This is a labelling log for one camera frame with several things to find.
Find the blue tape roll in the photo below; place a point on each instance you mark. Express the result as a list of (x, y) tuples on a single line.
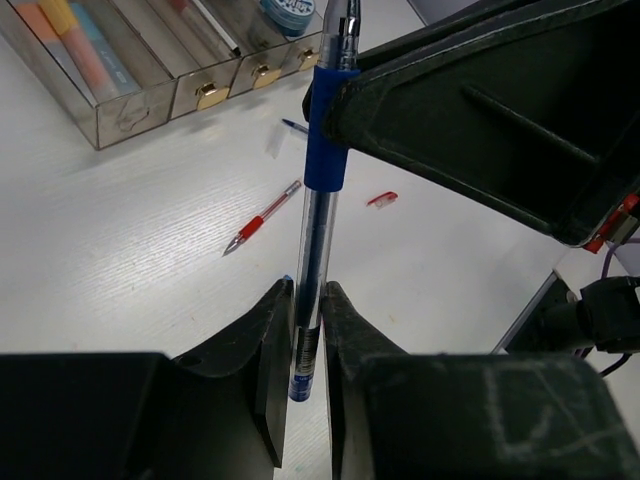
[(292, 17)]

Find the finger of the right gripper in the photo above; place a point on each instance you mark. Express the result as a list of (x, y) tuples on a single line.
[(528, 107)]

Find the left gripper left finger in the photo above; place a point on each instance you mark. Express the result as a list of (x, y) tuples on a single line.
[(233, 412)]

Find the red capped white marker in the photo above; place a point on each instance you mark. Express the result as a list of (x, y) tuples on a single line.
[(197, 21)]

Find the black capped white marker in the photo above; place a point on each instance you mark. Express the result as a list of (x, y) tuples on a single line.
[(214, 23)]

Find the blue gel pen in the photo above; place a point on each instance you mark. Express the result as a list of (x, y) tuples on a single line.
[(324, 173)]

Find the red gel pen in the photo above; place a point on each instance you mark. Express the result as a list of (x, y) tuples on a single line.
[(253, 225)]

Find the blue highlighter pen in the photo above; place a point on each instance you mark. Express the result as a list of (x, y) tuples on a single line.
[(120, 76)]

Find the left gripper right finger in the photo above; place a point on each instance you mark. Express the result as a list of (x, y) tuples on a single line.
[(350, 343)]

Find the small blue pen cap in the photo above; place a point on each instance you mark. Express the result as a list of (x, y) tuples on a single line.
[(283, 128)]

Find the orange highlighter pen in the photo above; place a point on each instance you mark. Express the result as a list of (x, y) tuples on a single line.
[(35, 18)]

